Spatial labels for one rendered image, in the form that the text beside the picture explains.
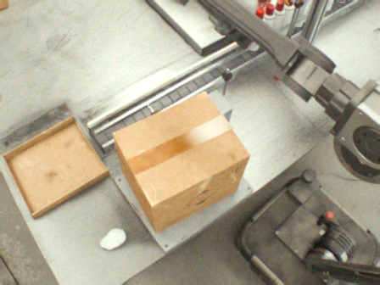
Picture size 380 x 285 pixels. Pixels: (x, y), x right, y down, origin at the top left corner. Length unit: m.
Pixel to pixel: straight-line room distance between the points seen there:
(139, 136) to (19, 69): 0.79
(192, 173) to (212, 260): 1.13
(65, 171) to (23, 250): 0.95
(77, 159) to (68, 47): 0.54
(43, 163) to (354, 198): 1.74
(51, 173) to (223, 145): 0.63
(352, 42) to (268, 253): 1.05
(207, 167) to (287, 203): 1.02
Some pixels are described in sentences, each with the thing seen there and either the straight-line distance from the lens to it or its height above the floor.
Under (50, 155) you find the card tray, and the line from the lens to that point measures 1.43.
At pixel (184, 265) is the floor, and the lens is 2.09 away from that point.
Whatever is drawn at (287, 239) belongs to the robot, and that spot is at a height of 0.26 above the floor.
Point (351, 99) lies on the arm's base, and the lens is 0.74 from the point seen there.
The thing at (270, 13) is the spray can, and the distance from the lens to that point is 1.51.
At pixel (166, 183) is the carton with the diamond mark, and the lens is 1.01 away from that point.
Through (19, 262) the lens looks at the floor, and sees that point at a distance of 2.24.
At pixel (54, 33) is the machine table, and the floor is 0.83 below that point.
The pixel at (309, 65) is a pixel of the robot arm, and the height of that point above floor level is 1.47.
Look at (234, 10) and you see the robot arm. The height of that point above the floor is 1.49.
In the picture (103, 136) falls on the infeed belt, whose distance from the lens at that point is 1.36.
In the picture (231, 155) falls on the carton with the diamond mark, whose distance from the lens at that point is 1.05.
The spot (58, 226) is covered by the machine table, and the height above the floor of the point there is 0.83.
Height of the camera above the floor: 2.05
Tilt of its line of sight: 56 degrees down
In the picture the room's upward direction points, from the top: 4 degrees clockwise
